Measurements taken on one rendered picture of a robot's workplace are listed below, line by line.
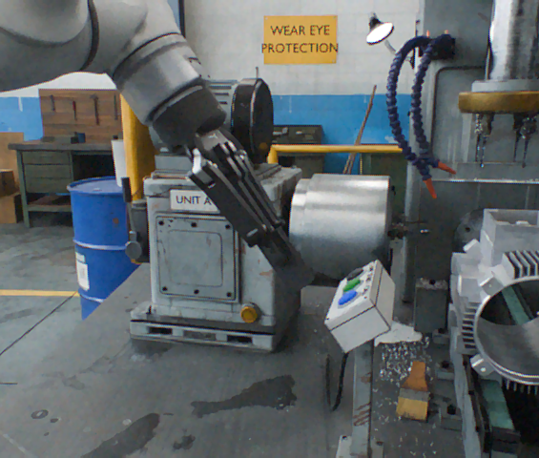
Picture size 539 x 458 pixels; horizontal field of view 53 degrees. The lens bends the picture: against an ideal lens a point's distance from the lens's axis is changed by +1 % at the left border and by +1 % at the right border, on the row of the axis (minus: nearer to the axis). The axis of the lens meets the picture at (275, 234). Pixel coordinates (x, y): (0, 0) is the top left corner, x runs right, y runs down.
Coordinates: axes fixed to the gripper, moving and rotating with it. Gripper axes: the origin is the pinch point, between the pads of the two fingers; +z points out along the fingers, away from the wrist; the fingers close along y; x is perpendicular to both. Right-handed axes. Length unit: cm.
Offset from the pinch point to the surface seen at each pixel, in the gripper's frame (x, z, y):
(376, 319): -2.6, 13.3, 8.1
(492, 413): -7.0, 33.5, 13.4
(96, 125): 277, -184, 493
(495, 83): -34, 0, 58
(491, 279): -16.1, 19.3, 18.9
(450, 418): 1.7, 39.3, 26.8
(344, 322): 1.1, 11.7, 8.1
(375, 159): 38, 20, 463
